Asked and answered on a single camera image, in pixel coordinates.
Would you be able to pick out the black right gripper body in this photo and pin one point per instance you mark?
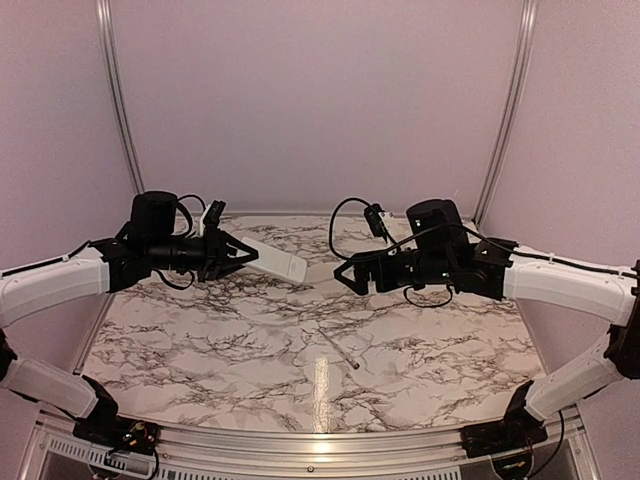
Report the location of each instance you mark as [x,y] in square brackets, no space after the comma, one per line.
[390,279]

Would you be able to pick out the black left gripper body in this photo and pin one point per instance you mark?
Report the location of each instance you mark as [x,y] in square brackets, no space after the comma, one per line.
[206,258]

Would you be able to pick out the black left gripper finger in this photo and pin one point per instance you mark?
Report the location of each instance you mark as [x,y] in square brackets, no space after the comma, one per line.
[231,244]
[230,265]

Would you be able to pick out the white remote control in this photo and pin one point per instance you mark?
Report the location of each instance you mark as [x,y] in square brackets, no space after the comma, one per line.
[276,262]

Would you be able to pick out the clear handle screwdriver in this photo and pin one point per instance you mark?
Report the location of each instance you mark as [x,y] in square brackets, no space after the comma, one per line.
[346,357]

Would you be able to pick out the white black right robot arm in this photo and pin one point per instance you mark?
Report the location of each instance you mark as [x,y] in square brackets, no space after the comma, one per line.
[440,250]

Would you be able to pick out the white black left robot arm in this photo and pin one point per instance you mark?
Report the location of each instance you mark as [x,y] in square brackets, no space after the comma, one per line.
[146,244]

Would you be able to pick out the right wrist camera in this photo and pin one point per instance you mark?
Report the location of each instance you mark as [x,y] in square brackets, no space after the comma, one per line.
[374,216]

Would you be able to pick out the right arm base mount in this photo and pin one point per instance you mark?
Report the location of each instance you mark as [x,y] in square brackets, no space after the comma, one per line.
[505,437]

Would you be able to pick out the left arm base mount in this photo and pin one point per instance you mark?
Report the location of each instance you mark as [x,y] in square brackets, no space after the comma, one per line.
[124,434]

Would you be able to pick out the aluminium frame post right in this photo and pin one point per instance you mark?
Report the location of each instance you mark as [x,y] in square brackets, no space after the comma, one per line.
[519,72]

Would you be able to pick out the aluminium frame post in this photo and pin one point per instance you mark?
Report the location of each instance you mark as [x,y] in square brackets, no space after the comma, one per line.
[114,82]
[519,72]

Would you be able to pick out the aluminium front rail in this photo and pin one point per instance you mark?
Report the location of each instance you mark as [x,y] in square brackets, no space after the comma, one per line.
[189,452]

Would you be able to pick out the aluminium frame post left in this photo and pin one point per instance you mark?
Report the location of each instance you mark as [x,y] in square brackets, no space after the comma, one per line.
[114,82]

